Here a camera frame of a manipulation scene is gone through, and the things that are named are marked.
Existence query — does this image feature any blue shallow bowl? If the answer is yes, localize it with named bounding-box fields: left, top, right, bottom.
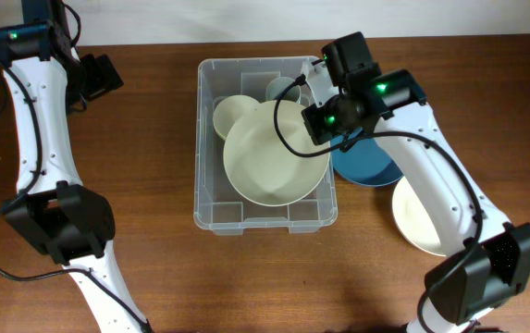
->
left=331, top=139, right=403, bottom=187

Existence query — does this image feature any grey white cup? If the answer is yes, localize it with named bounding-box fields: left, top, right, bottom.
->
left=265, top=77, right=302, bottom=104

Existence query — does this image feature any cream bowl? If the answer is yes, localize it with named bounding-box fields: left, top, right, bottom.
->
left=391, top=177, right=445, bottom=257
left=223, top=101, right=330, bottom=206

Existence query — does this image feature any white small bowl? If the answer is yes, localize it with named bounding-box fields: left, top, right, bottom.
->
left=213, top=95, right=260, bottom=141

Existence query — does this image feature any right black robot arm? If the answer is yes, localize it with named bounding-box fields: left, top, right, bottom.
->
left=298, top=60, right=530, bottom=332

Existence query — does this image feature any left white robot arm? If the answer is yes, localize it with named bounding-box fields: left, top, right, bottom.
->
left=0, top=19, right=152, bottom=332

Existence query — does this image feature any clear plastic storage container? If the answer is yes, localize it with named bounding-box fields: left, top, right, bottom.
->
left=193, top=55, right=339, bottom=236

